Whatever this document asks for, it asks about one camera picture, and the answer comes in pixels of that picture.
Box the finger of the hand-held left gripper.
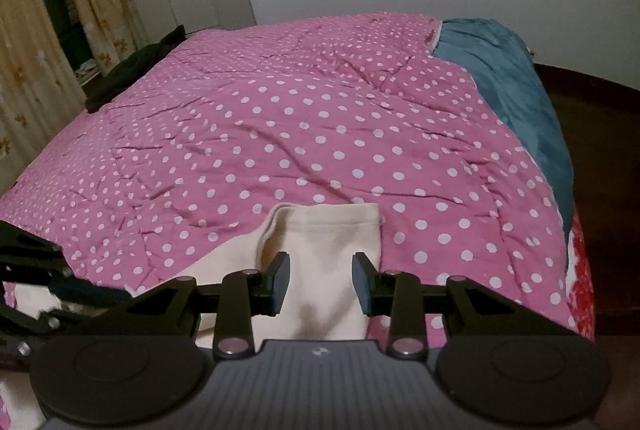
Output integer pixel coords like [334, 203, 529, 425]
[0, 302, 68, 357]
[0, 219, 133, 308]

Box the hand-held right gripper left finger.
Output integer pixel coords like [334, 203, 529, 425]
[119, 251, 292, 359]

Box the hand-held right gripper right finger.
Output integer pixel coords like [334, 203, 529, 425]
[351, 251, 528, 359]

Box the cream knit garment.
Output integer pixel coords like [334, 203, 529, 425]
[0, 202, 385, 411]

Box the pink polka dot quilt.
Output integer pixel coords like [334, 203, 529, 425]
[0, 10, 596, 430]

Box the dark clothing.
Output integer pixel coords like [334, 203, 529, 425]
[84, 25, 187, 114]

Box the red floral bed sheet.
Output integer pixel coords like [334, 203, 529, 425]
[564, 210, 599, 342]

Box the teal fleece blanket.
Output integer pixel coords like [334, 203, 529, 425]
[429, 17, 575, 242]

